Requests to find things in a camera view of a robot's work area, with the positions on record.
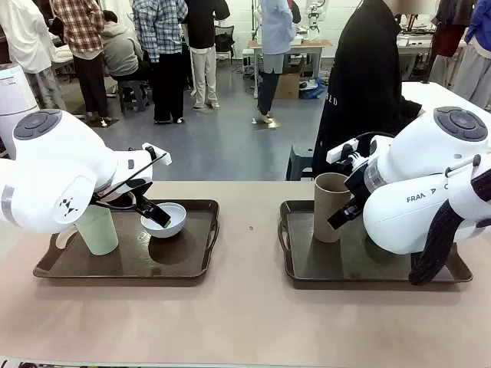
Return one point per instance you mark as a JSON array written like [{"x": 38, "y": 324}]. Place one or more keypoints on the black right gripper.
[{"x": 357, "y": 186}]

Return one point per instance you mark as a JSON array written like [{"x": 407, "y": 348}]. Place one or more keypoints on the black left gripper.
[{"x": 130, "y": 189}]

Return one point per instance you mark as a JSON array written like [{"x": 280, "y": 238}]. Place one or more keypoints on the brown tall cup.
[{"x": 326, "y": 207}]

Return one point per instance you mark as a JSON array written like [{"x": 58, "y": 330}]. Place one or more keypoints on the white bowl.
[{"x": 174, "y": 226}]

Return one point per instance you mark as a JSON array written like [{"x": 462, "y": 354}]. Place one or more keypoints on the pale green tall cup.
[{"x": 100, "y": 234}]

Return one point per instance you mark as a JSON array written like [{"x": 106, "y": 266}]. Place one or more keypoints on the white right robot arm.
[{"x": 422, "y": 161}]

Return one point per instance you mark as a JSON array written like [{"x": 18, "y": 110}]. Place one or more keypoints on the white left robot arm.
[{"x": 57, "y": 168}]

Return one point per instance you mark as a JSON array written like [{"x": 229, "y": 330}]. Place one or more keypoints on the dark brown tray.
[
  {"x": 345, "y": 264},
  {"x": 126, "y": 264}
]

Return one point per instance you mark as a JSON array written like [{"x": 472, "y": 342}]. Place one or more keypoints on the grey plastic stool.
[{"x": 301, "y": 161}]

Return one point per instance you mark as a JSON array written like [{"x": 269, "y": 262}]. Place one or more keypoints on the grey step stool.
[{"x": 132, "y": 96}]

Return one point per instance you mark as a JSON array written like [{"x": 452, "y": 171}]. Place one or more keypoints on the cardboard box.
[{"x": 287, "y": 86}]

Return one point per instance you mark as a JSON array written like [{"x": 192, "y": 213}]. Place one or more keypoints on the person in black shirt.
[{"x": 360, "y": 76}]

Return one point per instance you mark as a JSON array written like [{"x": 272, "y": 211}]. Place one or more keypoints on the white table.
[{"x": 429, "y": 96}]

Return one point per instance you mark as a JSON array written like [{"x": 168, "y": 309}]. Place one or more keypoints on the seated person in grey hoodie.
[{"x": 120, "y": 50}]

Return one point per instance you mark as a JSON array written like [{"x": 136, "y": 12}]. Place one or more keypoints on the person in black tee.
[{"x": 203, "y": 46}]

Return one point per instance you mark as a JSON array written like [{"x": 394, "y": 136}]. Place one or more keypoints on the person in blue plaid shirt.
[{"x": 161, "y": 38}]

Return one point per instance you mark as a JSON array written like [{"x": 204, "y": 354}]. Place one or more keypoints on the wooden top table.
[{"x": 307, "y": 44}]

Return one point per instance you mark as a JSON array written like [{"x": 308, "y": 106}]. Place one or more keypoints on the black office chair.
[{"x": 224, "y": 40}]

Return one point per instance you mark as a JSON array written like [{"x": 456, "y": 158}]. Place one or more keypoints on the person in red plaid shirt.
[{"x": 82, "y": 38}]

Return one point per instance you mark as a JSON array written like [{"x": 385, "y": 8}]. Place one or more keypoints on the person in light blue shirt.
[{"x": 274, "y": 38}]

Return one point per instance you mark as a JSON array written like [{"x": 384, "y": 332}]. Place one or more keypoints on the grey work table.
[{"x": 416, "y": 40}]

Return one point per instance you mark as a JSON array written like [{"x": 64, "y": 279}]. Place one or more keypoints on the person in white shirt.
[{"x": 27, "y": 38}]

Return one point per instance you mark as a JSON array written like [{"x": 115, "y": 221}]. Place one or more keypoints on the person in maroon clothes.
[{"x": 450, "y": 30}]

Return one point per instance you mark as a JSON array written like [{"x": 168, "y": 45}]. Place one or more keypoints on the person in blue jacket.
[{"x": 477, "y": 46}]

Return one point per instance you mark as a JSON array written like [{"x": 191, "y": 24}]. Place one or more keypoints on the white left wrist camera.
[{"x": 157, "y": 155}]

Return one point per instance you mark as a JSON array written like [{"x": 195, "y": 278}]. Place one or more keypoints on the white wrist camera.
[
  {"x": 341, "y": 151},
  {"x": 157, "y": 155}
]

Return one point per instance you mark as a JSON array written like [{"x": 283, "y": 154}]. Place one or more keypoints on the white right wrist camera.
[{"x": 341, "y": 151}]

